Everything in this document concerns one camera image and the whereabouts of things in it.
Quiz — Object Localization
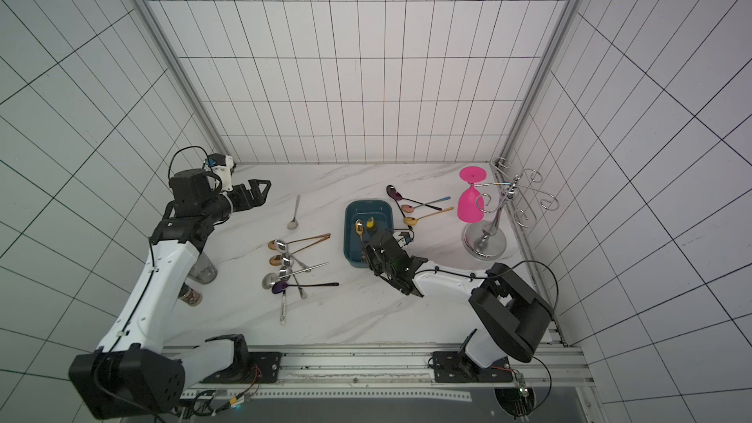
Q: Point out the rose gold spoon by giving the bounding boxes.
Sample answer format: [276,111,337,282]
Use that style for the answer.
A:
[268,234,330,266]
[268,233,331,252]

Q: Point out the silver textured-handle spoon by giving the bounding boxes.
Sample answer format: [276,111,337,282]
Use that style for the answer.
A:
[278,275,288,325]

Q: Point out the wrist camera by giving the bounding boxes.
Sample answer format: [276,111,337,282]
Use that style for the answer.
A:
[395,230,414,247]
[206,154,236,192]

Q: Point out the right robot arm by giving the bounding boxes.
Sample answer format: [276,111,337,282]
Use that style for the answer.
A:
[362,231,554,383]

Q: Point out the gold ornate-handle spoon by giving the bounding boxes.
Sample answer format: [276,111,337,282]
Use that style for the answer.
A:
[354,219,365,240]

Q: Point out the silver ladle spoon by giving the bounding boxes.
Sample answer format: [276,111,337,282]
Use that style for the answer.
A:
[262,262,328,290]

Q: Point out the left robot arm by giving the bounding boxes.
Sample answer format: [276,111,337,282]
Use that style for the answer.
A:
[69,157,271,420]

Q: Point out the purple spoon left group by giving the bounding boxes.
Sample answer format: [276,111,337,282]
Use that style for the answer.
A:
[271,281,340,294]

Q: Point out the pink plastic goblet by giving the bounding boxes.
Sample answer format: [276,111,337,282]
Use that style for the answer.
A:
[457,166,487,224]

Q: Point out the black spoon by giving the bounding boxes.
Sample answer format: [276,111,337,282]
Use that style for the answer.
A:
[390,195,413,231]

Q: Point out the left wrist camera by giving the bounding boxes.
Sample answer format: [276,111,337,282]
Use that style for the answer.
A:
[206,154,236,192]

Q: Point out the gold slim spoon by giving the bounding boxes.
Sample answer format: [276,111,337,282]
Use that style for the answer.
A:
[403,207,454,227]

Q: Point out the chrome wire cup rack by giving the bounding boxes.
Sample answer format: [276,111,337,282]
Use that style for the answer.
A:
[461,157,560,262]

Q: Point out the spice shaker bottle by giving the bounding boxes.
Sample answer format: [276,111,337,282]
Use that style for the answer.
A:
[178,283,203,307]

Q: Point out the clear drinking glass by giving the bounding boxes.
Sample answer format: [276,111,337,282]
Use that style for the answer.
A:
[188,253,219,285]

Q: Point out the aluminium mounting rail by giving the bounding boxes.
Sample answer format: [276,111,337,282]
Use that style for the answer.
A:
[210,344,595,401]

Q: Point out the rose gold spoon upper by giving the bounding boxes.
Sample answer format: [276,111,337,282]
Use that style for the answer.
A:
[268,233,331,252]

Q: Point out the rose gold spoon lower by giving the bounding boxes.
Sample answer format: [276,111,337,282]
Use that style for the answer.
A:
[268,234,330,266]

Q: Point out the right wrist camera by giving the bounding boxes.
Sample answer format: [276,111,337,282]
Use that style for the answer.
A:
[395,230,414,247]

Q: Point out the teal storage box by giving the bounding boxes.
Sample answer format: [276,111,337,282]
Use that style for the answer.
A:
[343,199,394,268]

